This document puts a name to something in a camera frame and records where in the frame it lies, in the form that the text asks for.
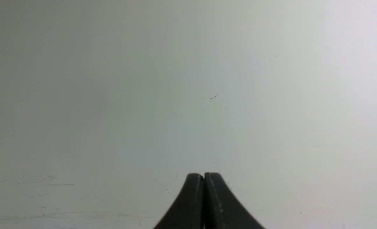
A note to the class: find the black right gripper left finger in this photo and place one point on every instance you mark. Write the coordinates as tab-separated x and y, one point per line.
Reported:
186	212

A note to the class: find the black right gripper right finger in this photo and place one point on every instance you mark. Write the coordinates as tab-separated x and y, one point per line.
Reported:
222	210

